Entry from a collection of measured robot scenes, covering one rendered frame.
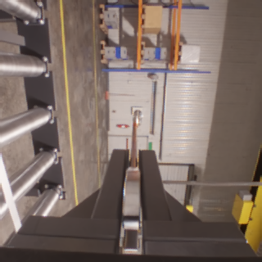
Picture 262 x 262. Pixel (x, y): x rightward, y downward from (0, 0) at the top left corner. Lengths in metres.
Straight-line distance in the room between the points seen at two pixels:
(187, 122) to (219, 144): 2.22
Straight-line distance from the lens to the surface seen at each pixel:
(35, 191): 1.59
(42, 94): 1.30
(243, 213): 8.31
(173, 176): 10.90
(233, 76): 10.39
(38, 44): 1.31
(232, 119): 10.74
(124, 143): 9.85
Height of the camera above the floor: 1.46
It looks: 1 degrees down
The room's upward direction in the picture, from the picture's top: 91 degrees clockwise
